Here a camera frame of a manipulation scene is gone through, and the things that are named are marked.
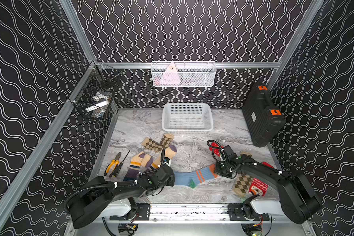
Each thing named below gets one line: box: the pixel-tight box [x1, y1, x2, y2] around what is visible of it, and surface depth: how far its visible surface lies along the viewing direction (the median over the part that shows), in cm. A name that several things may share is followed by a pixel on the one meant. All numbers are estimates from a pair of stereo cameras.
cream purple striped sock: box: [150, 145, 177, 169], surface depth 98 cm
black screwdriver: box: [109, 149, 131, 178], surface depth 89 cm
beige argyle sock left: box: [141, 133, 175, 152], surface depth 102 cm
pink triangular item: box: [159, 62, 181, 85], surface depth 92 cm
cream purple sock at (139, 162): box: [123, 150, 154, 181], surface depth 92 cm
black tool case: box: [241, 82, 287, 148], surface depth 92 cm
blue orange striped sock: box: [173, 163, 217, 189], surface depth 87 cm
